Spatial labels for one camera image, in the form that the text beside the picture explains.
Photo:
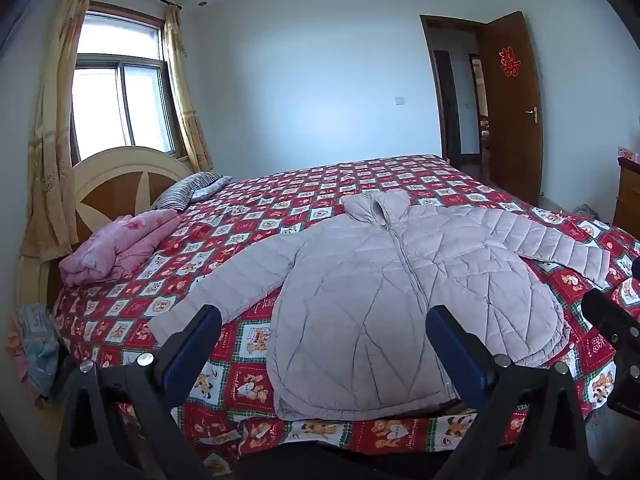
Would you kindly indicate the red double happiness decoration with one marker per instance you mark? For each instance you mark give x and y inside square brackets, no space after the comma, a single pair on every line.
[509,63]

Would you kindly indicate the silver door handle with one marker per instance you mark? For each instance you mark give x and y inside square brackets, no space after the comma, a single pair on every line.
[534,113]

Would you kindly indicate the yellow right curtain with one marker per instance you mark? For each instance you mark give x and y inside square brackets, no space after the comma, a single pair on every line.
[191,131]

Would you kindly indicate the red patterned bed quilt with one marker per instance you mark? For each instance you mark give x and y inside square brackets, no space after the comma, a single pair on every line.
[229,413]

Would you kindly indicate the yellow curtain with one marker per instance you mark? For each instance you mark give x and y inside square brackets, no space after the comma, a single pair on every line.
[191,131]
[51,230]

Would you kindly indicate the striped grey pillow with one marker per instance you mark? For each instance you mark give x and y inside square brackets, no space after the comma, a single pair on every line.
[195,188]

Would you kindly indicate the cream and brown headboard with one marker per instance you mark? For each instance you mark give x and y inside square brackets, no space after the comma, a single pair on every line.
[109,184]

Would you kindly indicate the dark brown door frame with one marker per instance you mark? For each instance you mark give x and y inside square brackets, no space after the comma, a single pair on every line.
[454,50]

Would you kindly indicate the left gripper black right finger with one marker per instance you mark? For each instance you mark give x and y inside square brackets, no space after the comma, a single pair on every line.
[528,423]

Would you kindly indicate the yellow left curtain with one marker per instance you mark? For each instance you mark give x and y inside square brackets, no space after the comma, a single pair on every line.
[51,230]

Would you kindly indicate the light pink puffer jacket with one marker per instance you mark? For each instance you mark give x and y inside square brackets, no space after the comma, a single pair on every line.
[347,334]

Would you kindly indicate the clothes pile on floor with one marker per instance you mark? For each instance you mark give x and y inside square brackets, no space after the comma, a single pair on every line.
[584,211]

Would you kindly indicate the folded pink blanket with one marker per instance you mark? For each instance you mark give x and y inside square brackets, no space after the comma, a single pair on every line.
[119,248]

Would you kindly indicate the brown wooden cabinet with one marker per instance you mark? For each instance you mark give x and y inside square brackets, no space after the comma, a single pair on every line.
[627,210]

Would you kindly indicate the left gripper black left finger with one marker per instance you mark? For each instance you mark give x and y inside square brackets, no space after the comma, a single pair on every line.
[93,439]

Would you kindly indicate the brown wooden door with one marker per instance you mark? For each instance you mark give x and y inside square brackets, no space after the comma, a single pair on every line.
[516,144]

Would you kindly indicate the window with grey frame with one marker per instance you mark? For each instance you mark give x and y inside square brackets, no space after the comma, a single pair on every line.
[121,95]

